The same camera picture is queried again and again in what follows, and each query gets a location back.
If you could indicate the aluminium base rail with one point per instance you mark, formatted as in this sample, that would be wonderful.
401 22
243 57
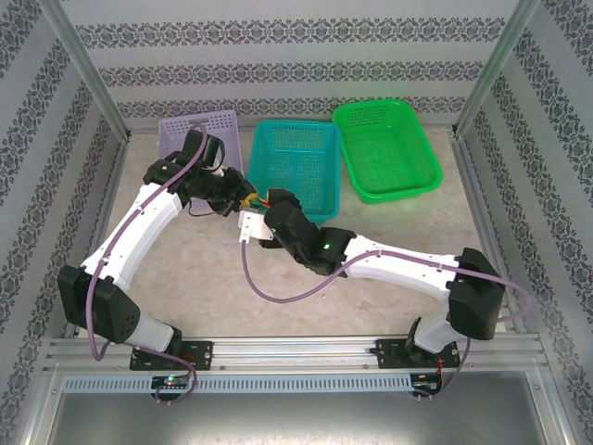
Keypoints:
296 352

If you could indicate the aluminium frame post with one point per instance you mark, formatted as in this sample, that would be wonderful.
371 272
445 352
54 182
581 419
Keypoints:
82 60
498 60

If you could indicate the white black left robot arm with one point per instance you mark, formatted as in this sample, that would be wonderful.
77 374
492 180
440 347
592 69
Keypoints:
134 232

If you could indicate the aluminium table side rail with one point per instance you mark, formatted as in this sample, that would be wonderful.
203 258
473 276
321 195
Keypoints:
109 190

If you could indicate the green plastic basket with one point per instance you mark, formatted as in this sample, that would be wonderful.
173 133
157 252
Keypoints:
389 157

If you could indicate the small circuit board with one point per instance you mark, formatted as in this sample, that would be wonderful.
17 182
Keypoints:
171 381
426 385

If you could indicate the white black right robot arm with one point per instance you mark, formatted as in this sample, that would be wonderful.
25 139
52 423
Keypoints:
403 269

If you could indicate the grey metal shelf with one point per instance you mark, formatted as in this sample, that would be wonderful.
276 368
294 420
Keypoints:
296 422

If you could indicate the teal plastic basket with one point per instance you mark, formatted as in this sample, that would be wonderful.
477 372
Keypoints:
296 153

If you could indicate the lavender plastic basket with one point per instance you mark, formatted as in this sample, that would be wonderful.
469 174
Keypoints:
227 134

